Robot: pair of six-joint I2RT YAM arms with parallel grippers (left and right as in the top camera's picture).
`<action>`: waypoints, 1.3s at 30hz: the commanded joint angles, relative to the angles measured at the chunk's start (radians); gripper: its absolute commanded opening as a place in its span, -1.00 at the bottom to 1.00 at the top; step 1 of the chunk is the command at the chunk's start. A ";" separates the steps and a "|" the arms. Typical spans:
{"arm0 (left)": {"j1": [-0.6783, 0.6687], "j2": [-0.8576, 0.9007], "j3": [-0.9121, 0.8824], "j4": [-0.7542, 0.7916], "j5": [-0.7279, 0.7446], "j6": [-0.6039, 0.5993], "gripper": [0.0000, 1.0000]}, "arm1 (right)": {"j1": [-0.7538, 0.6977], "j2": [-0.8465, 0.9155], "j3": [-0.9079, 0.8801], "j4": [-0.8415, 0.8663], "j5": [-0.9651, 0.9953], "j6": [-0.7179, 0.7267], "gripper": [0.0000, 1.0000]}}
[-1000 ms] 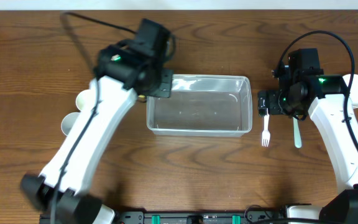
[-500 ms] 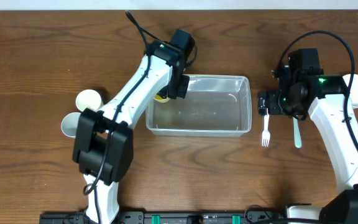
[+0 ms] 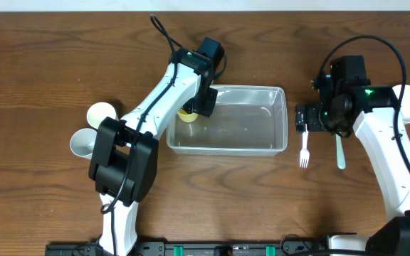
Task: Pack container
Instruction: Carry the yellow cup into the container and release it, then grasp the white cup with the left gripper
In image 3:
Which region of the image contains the yellow cup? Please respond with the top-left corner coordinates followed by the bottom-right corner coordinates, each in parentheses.
top-left (177, 110), bottom-right (198, 123)

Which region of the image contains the white cup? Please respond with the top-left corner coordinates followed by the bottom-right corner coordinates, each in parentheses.
top-left (86, 102), bottom-right (118, 129)

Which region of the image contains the grey cup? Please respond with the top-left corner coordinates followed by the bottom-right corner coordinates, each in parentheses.
top-left (70, 128), bottom-right (97, 159)

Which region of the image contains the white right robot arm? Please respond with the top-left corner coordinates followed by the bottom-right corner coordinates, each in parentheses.
top-left (295, 74), bottom-right (410, 255)

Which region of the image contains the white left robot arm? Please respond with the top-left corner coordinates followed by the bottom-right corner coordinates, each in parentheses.
top-left (88, 46), bottom-right (226, 255)

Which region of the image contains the clear plastic container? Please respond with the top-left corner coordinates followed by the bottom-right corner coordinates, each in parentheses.
top-left (167, 85), bottom-right (288, 156)

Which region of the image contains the mint green plastic spoon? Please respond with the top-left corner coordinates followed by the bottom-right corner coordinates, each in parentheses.
top-left (335, 135), bottom-right (346, 170)

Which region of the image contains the pink plastic fork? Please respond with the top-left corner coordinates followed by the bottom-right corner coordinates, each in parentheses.
top-left (300, 130), bottom-right (310, 168)

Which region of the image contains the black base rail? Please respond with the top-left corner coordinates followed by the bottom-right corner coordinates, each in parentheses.
top-left (45, 237), bottom-right (327, 256)

